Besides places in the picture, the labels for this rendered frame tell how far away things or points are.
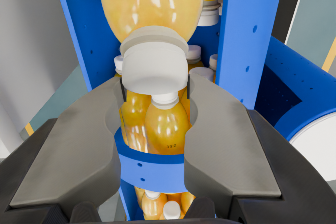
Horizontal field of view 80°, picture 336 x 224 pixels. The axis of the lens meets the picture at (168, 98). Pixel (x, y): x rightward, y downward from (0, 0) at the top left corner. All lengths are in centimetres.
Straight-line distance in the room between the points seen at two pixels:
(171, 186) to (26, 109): 35
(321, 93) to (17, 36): 73
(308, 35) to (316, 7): 18
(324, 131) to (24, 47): 72
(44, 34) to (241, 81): 50
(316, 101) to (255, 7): 47
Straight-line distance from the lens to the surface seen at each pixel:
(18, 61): 52
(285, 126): 64
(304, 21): 172
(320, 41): 184
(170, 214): 52
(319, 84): 71
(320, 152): 70
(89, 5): 39
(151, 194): 54
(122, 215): 140
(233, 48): 21
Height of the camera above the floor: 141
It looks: 57 degrees down
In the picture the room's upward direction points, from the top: 179 degrees clockwise
